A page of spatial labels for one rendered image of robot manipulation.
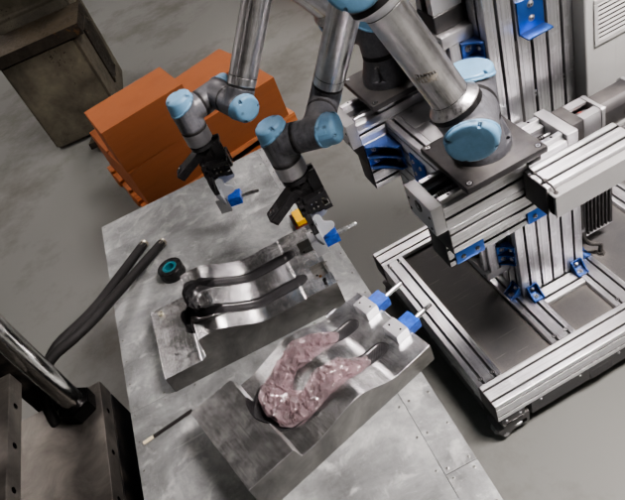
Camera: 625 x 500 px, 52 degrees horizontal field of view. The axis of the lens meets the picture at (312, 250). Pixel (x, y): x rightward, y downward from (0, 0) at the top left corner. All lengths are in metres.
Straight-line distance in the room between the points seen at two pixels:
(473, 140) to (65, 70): 3.74
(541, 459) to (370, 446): 0.94
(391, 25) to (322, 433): 0.83
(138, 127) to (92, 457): 2.06
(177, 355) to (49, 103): 3.40
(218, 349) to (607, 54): 1.27
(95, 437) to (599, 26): 1.66
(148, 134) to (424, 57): 2.37
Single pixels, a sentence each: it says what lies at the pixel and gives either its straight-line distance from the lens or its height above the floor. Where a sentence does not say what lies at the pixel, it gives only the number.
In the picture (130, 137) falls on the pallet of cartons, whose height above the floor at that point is 0.54.
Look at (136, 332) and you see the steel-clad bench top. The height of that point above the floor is 0.80.
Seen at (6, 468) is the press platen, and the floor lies 1.04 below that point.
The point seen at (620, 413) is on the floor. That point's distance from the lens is 2.35.
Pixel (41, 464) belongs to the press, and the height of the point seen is 0.78.
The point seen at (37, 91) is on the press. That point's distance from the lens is 4.87.
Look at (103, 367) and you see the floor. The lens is 3.17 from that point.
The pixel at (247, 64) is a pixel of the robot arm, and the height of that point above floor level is 1.34.
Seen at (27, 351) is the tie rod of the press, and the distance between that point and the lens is 1.70.
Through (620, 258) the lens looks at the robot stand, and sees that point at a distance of 2.47.
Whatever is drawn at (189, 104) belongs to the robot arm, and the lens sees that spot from 1.77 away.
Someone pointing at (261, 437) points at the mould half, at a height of 0.91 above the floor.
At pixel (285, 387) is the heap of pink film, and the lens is 1.47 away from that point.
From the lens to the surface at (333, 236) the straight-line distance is 1.67.
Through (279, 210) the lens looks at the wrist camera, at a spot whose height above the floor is 1.09.
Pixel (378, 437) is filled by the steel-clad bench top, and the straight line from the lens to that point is 1.45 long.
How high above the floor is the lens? 2.04
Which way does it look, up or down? 42 degrees down
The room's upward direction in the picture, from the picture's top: 25 degrees counter-clockwise
